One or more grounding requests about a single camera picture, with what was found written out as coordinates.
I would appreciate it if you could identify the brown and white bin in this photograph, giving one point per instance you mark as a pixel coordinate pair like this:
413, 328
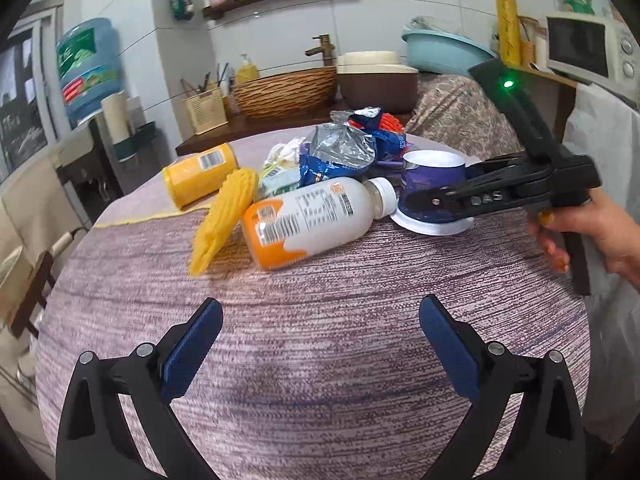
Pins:
377, 87

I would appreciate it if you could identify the lilac cloth with yellow edge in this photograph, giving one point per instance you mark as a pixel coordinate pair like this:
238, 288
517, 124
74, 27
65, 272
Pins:
145, 200

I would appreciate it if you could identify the window frame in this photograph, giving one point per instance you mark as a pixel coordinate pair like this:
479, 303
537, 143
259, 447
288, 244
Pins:
25, 95

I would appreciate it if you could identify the brass faucet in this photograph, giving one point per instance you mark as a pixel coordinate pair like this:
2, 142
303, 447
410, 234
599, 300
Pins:
325, 50

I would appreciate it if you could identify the white microwave oven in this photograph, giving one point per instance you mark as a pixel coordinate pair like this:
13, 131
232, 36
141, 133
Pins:
585, 47

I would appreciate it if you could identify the blue and orange snack bag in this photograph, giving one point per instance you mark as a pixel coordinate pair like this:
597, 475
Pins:
385, 130

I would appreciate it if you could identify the yellow plastic roll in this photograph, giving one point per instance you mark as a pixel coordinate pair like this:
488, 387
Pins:
507, 30

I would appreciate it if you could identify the paper towel roll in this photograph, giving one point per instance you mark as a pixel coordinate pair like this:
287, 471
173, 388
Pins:
116, 115

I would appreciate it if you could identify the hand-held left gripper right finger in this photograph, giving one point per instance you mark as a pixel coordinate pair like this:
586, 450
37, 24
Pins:
450, 345

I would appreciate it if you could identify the green hanging wall packet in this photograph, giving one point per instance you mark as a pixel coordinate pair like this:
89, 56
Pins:
181, 2

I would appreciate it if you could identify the floral cloth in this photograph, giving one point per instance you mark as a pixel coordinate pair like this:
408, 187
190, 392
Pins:
460, 110

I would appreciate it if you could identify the wicker wash basin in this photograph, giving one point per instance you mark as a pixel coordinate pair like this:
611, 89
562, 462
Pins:
285, 92

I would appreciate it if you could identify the person's right hand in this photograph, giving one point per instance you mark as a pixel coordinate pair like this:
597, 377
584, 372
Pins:
600, 230

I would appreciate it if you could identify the purple paper cup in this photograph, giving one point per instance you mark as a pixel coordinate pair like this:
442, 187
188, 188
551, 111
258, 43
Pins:
425, 175

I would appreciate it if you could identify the crumpled white tissue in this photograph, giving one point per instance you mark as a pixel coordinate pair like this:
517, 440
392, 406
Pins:
285, 152

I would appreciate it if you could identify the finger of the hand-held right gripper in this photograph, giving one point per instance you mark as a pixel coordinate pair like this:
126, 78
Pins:
500, 166
470, 200

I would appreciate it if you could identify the yellow soap bottle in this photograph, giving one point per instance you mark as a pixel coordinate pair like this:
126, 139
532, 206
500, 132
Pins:
246, 72

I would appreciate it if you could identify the silver and blue snack bag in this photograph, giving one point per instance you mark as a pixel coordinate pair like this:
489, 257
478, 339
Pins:
335, 150

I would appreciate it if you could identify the green snack packet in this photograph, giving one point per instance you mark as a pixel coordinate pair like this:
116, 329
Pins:
275, 182

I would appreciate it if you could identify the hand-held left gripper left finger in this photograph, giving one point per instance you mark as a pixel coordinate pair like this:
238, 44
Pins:
192, 350

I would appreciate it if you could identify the white and orange plastic bottle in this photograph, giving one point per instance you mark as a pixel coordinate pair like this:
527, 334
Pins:
310, 215

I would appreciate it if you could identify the beige utensil holder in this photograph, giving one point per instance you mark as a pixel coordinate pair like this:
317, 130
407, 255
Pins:
205, 110

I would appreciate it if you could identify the wooden side shelf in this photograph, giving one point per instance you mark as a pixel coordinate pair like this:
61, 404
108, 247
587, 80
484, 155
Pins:
555, 90

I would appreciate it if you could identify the yellow corn cob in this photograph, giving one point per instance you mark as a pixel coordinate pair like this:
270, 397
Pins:
222, 220

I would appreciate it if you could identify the wooden chair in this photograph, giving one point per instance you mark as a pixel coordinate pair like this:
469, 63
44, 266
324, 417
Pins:
35, 280

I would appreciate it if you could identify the dark wooden counter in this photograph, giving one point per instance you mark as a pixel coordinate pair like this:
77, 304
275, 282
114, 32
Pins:
250, 127

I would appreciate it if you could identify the yellow snack can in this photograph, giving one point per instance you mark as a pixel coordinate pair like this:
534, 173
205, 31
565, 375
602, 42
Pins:
195, 175

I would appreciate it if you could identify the green wall holder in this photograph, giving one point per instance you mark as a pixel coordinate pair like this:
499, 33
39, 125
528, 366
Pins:
137, 140

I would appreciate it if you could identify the light blue plastic basin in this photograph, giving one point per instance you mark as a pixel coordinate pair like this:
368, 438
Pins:
445, 52

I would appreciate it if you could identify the striped purple tablecloth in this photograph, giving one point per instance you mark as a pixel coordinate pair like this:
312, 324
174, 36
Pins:
320, 320

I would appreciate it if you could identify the blue water jug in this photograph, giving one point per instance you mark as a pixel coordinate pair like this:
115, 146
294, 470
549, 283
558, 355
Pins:
87, 70

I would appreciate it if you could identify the dark dispenser stand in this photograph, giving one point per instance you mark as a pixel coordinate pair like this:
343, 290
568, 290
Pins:
92, 170

